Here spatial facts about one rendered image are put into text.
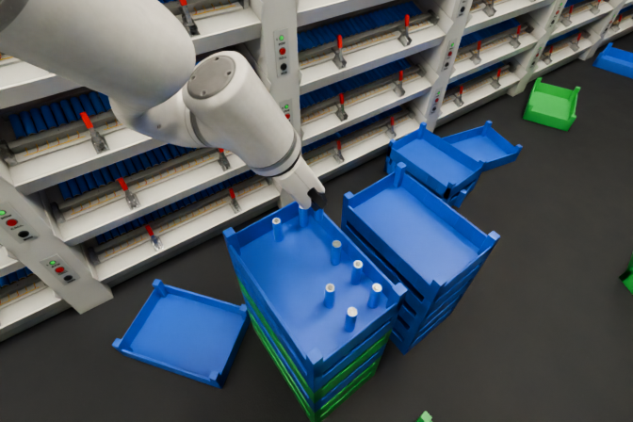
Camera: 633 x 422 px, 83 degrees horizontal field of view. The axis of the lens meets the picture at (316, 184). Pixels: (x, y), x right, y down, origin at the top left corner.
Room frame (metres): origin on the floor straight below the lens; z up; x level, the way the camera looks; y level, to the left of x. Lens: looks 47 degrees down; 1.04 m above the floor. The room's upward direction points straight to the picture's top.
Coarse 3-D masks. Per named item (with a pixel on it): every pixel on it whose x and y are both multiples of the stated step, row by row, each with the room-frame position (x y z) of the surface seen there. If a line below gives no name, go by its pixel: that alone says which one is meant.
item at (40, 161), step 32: (256, 64) 0.89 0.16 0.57; (64, 96) 0.72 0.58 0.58; (96, 96) 0.73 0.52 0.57; (0, 128) 0.63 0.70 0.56; (32, 128) 0.63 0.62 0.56; (64, 128) 0.63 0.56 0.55; (96, 128) 0.67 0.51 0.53; (128, 128) 0.68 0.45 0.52; (0, 160) 0.54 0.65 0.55; (32, 160) 0.57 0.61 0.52; (64, 160) 0.58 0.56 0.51; (96, 160) 0.60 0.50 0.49; (32, 192) 0.53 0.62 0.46
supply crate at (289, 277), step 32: (256, 224) 0.45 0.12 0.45; (288, 224) 0.48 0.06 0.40; (320, 224) 0.48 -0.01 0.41; (256, 256) 0.40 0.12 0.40; (288, 256) 0.40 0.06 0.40; (320, 256) 0.40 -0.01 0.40; (352, 256) 0.39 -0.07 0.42; (256, 288) 0.31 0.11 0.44; (288, 288) 0.33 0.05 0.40; (320, 288) 0.33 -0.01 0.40; (352, 288) 0.33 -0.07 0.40; (384, 288) 0.32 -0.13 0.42; (288, 320) 0.26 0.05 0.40; (320, 320) 0.26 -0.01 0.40; (384, 320) 0.26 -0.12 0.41; (320, 352) 0.18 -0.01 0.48
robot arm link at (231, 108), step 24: (216, 72) 0.35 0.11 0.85; (240, 72) 0.34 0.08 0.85; (192, 96) 0.33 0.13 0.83; (216, 96) 0.32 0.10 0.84; (240, 96) 0.32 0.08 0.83; (264, 96) 0.35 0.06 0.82; (192, 120) 0.35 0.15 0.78; (216, 120) 0.32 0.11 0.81; (240, 120) 0.32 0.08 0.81; (264, 120) 0.34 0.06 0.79; (216, 144) 0.34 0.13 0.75; (240, 144) 0.33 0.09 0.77; (264, 144) 0.34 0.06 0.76; (288, 144) 0.36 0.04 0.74
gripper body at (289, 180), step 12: (300, 156) 0.38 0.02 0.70; (288, 168) 0.36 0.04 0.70; (300, 168) 0.36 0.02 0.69; (276, 180) 0.36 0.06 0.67; (288, 180) 0.35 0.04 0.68; (300, 180) 0.36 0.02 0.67; (312, 180) 0.37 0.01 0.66; (288, 192) 0.36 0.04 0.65; (300, 192) 0.36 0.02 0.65; (324, 192) 0.38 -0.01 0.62; (300, 204) 0.36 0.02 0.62
